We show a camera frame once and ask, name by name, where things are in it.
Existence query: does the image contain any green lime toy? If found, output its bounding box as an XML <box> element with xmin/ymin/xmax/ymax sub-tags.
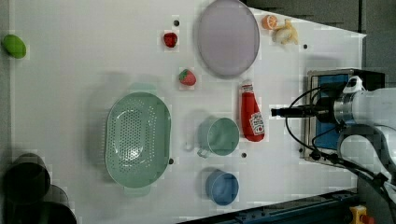
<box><xmin>1</xmin><ymin>35</ymin><xmax>27</xmax><ymax>59</ymax></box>

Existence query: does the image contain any blue cup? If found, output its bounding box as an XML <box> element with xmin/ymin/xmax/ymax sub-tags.
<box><xmin>205</xmin><ymin>170</ymin><xmax>239</xmax><ymax>206</ymax></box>

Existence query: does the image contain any yellow red emergency button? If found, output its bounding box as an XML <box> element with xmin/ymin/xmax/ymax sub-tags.
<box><xmin>349</xmin><ymin>205</ymin><xmax>375</xmax><ymax>224</ymax></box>

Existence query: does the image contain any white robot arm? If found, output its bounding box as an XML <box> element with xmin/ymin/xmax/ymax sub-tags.
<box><xmin>271</xmin><ymin>87</ymin><xmax>395</xmax><ymax>185</ymax></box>

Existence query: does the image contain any green mug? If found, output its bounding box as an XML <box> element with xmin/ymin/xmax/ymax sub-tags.
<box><xmin>197</xmin><ymin>118</ymin><xmax>239</xmax><ymax>158</ymax></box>

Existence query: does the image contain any yellow banana toy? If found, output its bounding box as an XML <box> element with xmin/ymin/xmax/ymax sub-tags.
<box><xmin>274</xmin><ymin>19</ymin><xmax>299</xmax><ymax>45</ymax></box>

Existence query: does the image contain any black cable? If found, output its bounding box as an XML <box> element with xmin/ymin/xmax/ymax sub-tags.
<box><xmin>284</xmin><ymin>86</ymin><xmax>396</xmax><ymax>200</ymax></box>

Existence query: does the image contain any green strainer basket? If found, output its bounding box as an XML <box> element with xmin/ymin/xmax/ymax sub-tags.
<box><xmin>105</xmin><ymin>83</ymin><xmax>171</xmax><ymax>197</ymax></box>

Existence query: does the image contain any lilac round plate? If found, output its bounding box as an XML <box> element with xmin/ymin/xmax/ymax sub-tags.
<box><xmin>197</xmin><ymin>0</ymin><xmax>260</xmax><ymax>77</ymax></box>

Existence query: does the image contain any pink red toy strawberry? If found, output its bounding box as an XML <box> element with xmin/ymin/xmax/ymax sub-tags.
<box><xmin>178</xmin><ymin>69</ymin><xmax>196</xmax><ymax>86</ymax></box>

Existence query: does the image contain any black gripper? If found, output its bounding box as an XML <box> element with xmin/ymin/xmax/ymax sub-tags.
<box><xmin>271</xmin><ymin>97</ymin><xmax>336</xmax><ymax>123</ymax></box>

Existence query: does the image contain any dark red toy strawberry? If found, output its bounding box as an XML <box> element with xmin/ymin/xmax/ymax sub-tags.
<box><xmin>163</xmin><ymin>33</ymin><xmax>178</xmax><ymax>49</ymax></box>

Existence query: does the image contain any red plush ketchup bottle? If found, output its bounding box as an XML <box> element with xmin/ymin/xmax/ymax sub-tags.
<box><xmin>240</xmin><ymin>79</ymin><xmax>265</xmax><ymax>142</ymax></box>

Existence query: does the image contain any orange slice toy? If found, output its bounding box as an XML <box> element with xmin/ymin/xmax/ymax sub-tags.
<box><xmin>262</xmin><ymin>15</ymin><xmax>277</xmax><ymax>30</ymax></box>

